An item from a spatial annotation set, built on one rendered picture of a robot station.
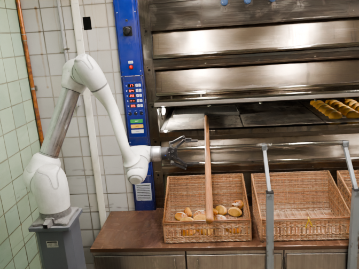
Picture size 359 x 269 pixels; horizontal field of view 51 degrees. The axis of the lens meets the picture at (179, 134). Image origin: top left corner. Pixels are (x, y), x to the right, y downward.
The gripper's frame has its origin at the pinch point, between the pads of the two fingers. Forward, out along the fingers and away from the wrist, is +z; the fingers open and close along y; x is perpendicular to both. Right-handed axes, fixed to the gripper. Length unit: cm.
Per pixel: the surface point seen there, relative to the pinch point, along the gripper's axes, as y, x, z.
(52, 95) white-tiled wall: -29, -57, -103
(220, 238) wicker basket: 60, -5, 12
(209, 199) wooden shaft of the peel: 0, 65, 7
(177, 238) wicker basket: 58, -5, -16
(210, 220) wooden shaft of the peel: 1, 80, 7
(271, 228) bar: 47, 6, 41
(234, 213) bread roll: 58, -36, 23
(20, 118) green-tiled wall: -18, -34, -119
